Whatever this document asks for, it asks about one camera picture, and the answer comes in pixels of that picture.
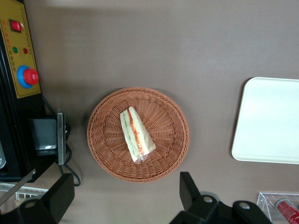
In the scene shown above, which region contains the triangle sandwich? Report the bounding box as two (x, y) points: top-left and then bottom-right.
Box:
(120, 106), (157, 163)

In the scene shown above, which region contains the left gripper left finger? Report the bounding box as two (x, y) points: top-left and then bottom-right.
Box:
(0, 173), (76, 224)

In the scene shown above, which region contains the round brown wicker basket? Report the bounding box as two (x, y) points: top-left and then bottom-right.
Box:
(86, 87), (190, 183)

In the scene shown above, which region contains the black box with metal plate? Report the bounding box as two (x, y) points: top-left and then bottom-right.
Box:
(29, 112), (67, 166)

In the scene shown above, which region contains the black yellow control box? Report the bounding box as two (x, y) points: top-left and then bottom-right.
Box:
(0, 0), (45, 182)

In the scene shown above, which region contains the white wire rack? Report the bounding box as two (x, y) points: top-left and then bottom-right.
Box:
(0, 182), (51, 205)

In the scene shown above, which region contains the clear acrylic bottle rack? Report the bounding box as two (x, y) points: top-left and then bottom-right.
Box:
(256, 191), (299, 222)

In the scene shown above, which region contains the cream plastic tray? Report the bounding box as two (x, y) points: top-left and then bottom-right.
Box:
(231, 77), (299, 165)

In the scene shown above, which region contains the red cola bottle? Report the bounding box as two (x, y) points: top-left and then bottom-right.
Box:
(275, 198), (299, 224)

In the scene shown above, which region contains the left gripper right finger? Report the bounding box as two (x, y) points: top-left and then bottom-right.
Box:
(169, 172), (234, 224)

